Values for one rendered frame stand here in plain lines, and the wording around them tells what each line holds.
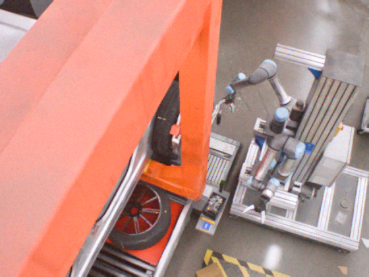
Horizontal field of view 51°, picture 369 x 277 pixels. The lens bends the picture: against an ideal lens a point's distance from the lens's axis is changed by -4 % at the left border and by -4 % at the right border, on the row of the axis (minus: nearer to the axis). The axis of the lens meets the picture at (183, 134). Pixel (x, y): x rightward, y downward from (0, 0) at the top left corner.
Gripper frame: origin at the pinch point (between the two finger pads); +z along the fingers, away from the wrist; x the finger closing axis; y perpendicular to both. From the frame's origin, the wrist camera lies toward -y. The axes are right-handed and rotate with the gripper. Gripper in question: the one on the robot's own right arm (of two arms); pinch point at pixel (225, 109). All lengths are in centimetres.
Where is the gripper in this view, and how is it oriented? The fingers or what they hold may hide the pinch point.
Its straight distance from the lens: 371.8
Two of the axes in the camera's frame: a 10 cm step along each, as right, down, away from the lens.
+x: 8.9, 4.4, 1.1
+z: -3.7, 8.4, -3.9
